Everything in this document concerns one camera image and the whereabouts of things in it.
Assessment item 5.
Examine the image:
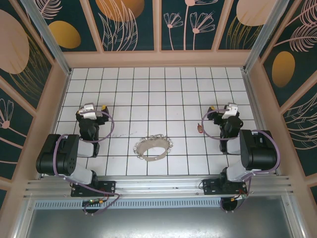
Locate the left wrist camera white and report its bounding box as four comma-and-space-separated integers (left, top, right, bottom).
78, 103, 97, 119

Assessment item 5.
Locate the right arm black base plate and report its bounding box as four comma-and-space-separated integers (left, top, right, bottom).
202, 178, 248, 197

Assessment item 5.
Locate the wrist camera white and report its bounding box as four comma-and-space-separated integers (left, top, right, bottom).
78, 103, 97, 119
221, 102, 239, 120

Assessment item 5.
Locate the aluminium side rail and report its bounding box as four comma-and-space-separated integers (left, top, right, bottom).
241, 68, 267, 136

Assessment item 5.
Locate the aluminium mounting rail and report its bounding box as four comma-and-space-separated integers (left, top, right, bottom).
23, 175, 295, 199

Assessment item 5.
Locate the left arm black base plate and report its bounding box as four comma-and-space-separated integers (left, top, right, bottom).
71, 180, 117, 198

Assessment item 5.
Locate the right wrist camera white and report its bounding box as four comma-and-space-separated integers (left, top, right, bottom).
221, 102, 239, 120

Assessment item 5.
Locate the grey slotted cable duct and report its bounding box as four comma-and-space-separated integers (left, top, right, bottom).
33, 199, 288, 209

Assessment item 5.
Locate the beige strap with key rings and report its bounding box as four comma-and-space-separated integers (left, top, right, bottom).
133, 133, 174, 163

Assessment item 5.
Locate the grey metal sheet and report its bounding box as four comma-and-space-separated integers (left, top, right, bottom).
24, 195, 300, 238

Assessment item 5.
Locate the aluminium frame post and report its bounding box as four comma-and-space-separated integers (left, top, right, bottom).
19, 0, 73, 76
242, 0, 284, 72

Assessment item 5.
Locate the small controller board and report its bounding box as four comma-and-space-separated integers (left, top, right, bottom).
230, 193, 249, 202
82, 198, 106, 207

